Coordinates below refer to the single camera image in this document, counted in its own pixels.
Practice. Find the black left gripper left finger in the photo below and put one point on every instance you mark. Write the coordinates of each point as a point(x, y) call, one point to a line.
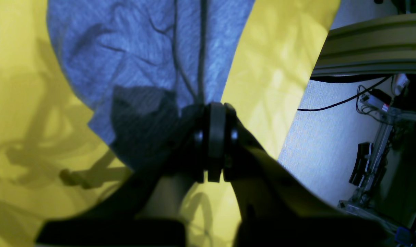
point(144, 211)

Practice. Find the grey aluminium frame rail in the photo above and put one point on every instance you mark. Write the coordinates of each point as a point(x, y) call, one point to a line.
point(380, 46)

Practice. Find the yellow table cloth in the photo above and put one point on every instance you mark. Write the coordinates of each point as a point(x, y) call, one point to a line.
point(53, 165)

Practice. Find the grey t-shirt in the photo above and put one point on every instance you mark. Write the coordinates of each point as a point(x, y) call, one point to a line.
point(144, 67)

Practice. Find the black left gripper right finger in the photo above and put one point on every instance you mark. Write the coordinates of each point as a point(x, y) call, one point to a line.
point(276, 210)

